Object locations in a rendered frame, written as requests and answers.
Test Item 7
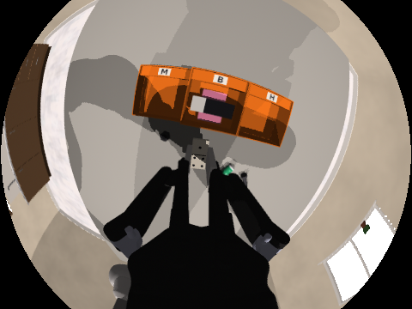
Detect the black and white eraser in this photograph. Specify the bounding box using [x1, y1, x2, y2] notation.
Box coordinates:
[190, 95, 235, 119]

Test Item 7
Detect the black bolt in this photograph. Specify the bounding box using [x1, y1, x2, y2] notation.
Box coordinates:
[240, 173, 247, 186]

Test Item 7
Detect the white domino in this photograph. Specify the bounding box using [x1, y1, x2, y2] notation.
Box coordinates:
[191, 138, 209, 169]

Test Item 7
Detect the green battery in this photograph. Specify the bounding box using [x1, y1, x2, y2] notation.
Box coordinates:
[222, 164, 234, 175]

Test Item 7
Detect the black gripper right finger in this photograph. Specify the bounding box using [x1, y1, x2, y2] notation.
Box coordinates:
[205, 147, 290, 269]

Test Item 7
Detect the pink rectangular block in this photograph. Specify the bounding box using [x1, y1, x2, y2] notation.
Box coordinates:
[197, 89, 227, 124]

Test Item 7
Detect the orange rack of bins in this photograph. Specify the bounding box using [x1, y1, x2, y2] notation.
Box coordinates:
[132, 65, 294, 148]

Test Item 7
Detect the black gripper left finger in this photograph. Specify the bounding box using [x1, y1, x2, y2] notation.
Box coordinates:
[103, 145, 192, 269]

